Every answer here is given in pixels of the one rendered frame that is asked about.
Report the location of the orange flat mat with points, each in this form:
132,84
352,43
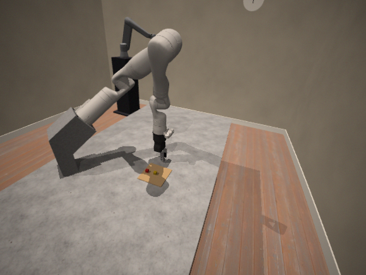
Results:
159,178

